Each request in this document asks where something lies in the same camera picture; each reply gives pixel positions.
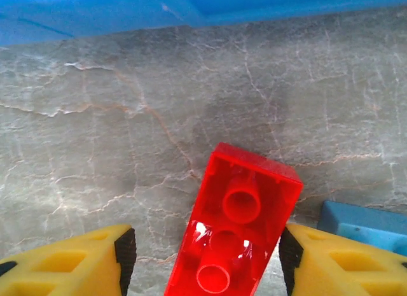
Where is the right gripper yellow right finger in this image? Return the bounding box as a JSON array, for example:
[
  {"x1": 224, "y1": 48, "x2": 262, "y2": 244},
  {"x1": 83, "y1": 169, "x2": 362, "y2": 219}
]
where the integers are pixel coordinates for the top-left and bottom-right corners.
[{"x1": 279, "y1": 222, "x2": 407, "y2": 296}]

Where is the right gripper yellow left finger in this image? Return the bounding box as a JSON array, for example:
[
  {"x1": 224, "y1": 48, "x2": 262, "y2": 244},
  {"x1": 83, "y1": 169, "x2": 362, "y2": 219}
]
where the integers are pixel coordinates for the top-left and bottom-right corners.
[{"x1": 0, "y1": 224, "x2": 137, "y2": 296}]

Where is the translucent red long lego brick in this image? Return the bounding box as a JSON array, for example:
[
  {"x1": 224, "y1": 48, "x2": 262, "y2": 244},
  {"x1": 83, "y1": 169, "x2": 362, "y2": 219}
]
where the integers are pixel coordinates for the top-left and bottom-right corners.
[{"x1": 164, "y1": 142, "x2": 304, "y2": 296}]

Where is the large blue lego brick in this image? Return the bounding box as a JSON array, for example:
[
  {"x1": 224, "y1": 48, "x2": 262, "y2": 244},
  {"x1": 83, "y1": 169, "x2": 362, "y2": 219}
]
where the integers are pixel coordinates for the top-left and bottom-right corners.
[{"x1": 317, "y1": 199, "x2": 407, "y2": 257}]

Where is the blue plastic divided bin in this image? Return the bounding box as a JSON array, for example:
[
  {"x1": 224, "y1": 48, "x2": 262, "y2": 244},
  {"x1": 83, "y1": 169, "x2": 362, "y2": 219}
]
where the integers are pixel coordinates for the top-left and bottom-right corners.
[{"x1": 0, "y1": 0, "x2": 407, "y2": 48}]

